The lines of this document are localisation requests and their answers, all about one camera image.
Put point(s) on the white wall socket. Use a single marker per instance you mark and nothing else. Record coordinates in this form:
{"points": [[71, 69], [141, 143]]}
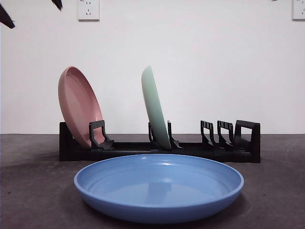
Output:
{"points": [[88, 10], [299, 10]]}

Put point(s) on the black plastic plate rack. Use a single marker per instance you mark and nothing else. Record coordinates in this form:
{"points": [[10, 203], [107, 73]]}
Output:
{"points": [[252, 143]]}

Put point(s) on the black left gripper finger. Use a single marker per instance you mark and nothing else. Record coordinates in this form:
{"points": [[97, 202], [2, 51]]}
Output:
{"points": [[6, 19], [57, 4]]}

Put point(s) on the green round plate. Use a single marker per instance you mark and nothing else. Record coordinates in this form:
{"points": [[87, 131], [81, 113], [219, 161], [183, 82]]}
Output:
{"points": [[155, 107]]}

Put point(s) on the pink round plate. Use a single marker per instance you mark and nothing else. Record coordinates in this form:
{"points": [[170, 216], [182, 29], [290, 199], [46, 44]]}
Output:
{"points": [[78, 105]]}

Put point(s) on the blue round plate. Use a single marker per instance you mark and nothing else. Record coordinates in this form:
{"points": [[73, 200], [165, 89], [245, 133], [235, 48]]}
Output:
{"points": [[157, 205]]}

